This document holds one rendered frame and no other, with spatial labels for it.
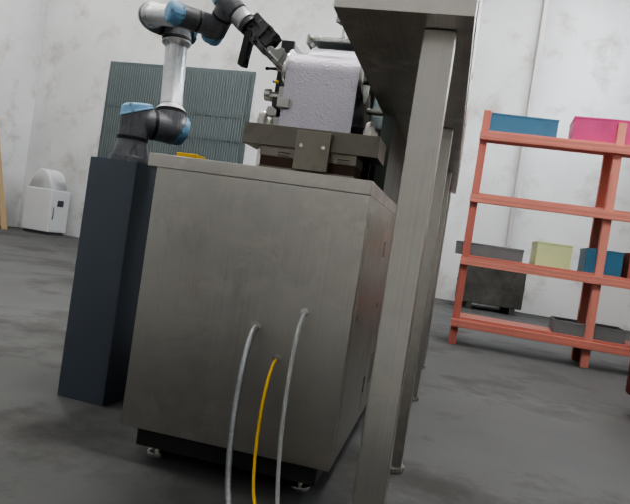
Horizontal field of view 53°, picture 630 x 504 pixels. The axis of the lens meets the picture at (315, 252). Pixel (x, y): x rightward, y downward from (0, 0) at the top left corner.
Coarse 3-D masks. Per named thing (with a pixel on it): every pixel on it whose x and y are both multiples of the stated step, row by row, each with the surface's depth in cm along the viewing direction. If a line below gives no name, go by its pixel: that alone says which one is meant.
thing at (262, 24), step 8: (256, 16) 210; (248, 24) 210; (256, 24) 210; (264, 24) 209; (256, 32) 210; (264, 32) 208; (272, 32) 208; (256, 40) 208; (264, 40) 208; (272, 40) 208; (280, 40) 212
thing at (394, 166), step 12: (384, 120) 196; (396, 120) 202; (384, 132) 196; (396, 132) 207; (396, 144) 213; (396, 156) 218; (384, 168) 196; (396, 168) 225; (384, 180) 196; (396, 180) 231; (384, 192) 200; (396, 192) 238; (396, 204) 246
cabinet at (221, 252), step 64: (192, 192) 180; (256, 192) 176; (320, 192) 172; (192, 256) 180; (256, 256) 176; (320, 256) 172; (384, 256) 227; (192, 320) 179; (320, 320) 172; (128, 384) 183; (192, 384) 179; (256, 384) 175; (320, 384) 171; (192, 448) 183; (320, 448) 171
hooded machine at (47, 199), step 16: (48, 176) 1202; (32, 192) 1207; (48, 192) 1197; (64, 192) 1228; (32, 208) 1207; (48, 208) 1197; (64, 208) 1234; (32, 224) 1206; (48, 224) 1198; (64, 224) 1241
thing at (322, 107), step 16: (288, 96) 201; (304, 96) 199; (320, 96) 198; (336, 96) 197; (352, 96) 196; (288, 112) 200; (304, 112) 199; (320, 112) 198; (336, 112) 197; (352, 112) 196; (320, 128) 198; (336, 128) 197
